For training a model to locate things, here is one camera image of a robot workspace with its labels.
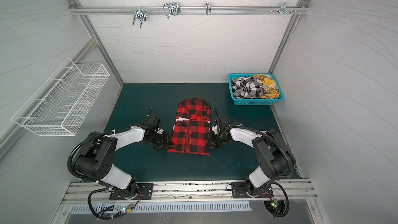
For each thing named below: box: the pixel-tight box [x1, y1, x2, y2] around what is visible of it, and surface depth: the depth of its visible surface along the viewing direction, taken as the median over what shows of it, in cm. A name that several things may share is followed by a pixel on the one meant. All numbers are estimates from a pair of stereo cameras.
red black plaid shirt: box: [167, 98, 212, 157], surface depth 95 cm
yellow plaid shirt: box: [251, 74, 281, 100], surface depth 106 cm
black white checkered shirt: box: [231, 77, 264, 100], surface depth 107 cm
